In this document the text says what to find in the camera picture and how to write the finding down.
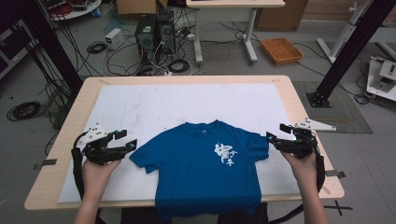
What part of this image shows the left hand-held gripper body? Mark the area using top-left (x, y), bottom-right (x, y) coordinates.
top-left (77, 122), bottom-right (125, 165)

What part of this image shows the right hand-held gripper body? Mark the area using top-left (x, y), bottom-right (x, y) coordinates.
top-left (279, 117), bottom-right (337, 160)

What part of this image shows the blue printed t-shirt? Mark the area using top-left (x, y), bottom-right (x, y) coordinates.
top-left (129, 119), bottom-right (271, 224)

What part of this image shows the person's right hand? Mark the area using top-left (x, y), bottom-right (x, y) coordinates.
top-left (279, 150), bottom-right (318, 189)

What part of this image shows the person's left hand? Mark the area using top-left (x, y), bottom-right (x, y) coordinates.
top-left (81, 158), bottom-right (123, 195)

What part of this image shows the grey tape strip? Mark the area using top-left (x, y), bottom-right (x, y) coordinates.
top-left (33, 158), bottom-right (58, 172)
top-left (324, 169), bottom-right (347, 179)

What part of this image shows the grey floor mat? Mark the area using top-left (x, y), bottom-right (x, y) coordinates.
top-left (292, 80), bottom-right (374, 135)

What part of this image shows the white table mat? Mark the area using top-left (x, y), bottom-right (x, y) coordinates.
top-left (57, 82), bottom-right (302, 204)

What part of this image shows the person's black clothing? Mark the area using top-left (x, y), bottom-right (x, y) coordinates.
top-left (120, 203), bottom-right (269, 224)

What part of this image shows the orange tray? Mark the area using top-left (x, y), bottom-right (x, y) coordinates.
top-left (259, 36), bottom-right (304, 66)

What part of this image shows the white power supply box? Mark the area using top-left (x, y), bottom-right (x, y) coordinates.
top-left (104, 27), bottom-right (125, 51)

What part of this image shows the black computer tower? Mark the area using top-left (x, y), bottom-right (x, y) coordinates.
top-left (134, 14), bottom-right (157, 62)
top-left (154, 9), bottom-right (177, 63)

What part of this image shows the white electronic device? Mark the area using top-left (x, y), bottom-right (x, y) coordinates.
top-left (369, 59), bottom-right (396, 93)

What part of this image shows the white metal stand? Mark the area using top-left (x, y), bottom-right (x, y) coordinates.
top-left (316, 0), bottom-right (375, 64)

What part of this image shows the large brown cardboard box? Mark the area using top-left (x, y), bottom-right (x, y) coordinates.
top-left (254, 0), bottom-right (309, 33)

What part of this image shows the round white table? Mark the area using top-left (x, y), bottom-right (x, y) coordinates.
top-left (46, 0), bottom-right (103, 21)

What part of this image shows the white desk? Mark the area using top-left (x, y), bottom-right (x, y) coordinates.
top-left (185, 0), bottom-right (286, 65)

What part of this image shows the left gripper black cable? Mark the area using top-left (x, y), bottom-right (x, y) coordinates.
top-left (70, 132), bottom-right (87, 200)

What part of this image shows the coiled black cable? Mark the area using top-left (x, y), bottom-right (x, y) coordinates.
top-left (167, 58), bottom-right (191, 75)
top-left (6, 100), bottom-right (42, 122)
top-left (86, 41), bottom-right (107, 55)

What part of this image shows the black metal frame post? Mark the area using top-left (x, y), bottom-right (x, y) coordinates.
top-left (305, 0), bottom-right (396, 108)
top-left (17, 0), bottom-right (84, 94)

